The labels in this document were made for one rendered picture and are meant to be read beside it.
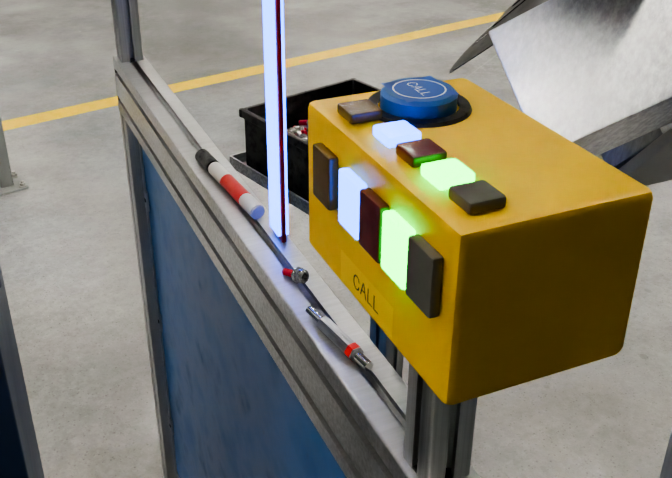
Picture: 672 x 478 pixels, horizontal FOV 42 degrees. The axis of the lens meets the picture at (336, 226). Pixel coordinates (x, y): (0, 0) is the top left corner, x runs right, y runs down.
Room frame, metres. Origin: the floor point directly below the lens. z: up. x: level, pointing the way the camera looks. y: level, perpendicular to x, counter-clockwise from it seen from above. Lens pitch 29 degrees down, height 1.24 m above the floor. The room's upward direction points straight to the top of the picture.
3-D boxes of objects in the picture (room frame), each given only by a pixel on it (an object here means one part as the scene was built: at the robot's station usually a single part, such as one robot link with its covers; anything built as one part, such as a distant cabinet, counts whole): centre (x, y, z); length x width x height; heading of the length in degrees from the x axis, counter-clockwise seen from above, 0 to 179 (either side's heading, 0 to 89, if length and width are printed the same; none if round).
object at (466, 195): (0.33, -0.06, 1.08); 0.02 x 0.02 x 0.01; 24
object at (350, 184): (0.38, -0.01, 1.04); 0.02 x 0.01 x 0.03; 24
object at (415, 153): (0.37, -0.04, 1.08); 0.02 x 0.02 x 0.01; 24
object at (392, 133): (0.39, -0.03, 1.08); 0.02 x 0.02 x 0.01; 24
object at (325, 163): (0.41, 0.01, 1.04); 0.02 x 0.01 x 0.03; 24
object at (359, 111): (0.42, -0.01, 1.08); 0.02 x 0.02 x 0.01; 24
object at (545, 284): (0.39, -0.06, 1.02); 0.16 x 0.10 x 0.11; 24
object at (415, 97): (0.43, -0.04, 1.08); 0.04 x 0.04 x 0.02
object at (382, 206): (0.36, -0.02, 1.04); 0.02 x 0.01 x 0.03; 24
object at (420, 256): (0.32, -0.04, 1.04); 0.02 x 0.01 x 0.03; 24
